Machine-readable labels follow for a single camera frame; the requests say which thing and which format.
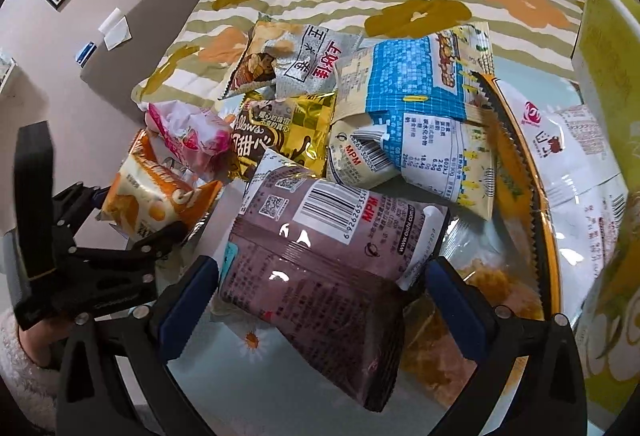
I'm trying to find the silver packet with red print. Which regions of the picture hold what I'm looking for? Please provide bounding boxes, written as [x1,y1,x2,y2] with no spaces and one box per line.
[272,23,366,99]

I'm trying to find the small white snack packet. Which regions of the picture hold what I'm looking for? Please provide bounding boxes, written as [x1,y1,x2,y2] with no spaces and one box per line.
[325,118,406,189]

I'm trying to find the blue and white snack packet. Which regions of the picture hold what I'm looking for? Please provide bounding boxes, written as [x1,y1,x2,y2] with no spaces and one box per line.
[335,23,501,221]

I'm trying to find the silver nut snack packet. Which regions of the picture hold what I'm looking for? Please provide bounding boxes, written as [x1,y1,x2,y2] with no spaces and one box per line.
[217,18,296,101]

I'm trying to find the white paper sheet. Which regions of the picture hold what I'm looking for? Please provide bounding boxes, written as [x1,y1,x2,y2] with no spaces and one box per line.
[99,8,132,50]

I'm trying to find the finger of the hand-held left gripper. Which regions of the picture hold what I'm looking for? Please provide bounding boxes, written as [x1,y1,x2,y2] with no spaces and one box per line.
[52,182,113,237]
[30,222,188,317]

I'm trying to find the gold and brown snack packet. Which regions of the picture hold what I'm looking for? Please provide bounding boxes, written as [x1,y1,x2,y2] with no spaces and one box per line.
[227,90,338,181]

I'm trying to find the yellow-green cardboard box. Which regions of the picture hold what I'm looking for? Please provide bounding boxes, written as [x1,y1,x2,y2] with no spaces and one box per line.
[570,0,640,417]

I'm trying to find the light blue daisy print cloth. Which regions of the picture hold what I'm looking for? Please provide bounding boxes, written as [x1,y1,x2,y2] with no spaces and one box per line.
[165,60,586,436]

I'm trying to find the purple-brown snack packet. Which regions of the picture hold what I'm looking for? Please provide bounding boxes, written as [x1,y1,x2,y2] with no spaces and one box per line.
[210,148,451,412]

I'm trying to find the person's left forearm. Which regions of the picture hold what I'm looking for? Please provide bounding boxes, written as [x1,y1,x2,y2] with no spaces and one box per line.
[0,311,68,432]

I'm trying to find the pink snack packet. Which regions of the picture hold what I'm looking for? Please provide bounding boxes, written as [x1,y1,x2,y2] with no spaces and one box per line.
[145,100,241,181]

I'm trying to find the orange snack packet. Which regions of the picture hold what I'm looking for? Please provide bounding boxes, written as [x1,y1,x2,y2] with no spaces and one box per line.
[97,128,226,241]

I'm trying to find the white shelf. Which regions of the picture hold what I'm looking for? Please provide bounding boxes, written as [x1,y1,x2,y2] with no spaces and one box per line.
[0,48,23,99]

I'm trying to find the white packet with orange edge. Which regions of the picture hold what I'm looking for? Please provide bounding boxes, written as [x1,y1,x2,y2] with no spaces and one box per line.
[470,70,631,342]

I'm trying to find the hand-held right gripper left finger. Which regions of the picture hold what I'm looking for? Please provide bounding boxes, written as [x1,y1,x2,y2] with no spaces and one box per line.
[57,256,221,436]

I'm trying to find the clear packet of yellow snacks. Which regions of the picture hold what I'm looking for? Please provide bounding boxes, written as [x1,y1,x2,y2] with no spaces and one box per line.
[395,196,551,412]

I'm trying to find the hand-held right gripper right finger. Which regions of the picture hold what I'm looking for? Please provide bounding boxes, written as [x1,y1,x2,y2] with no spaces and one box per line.
[424,257,588,436]

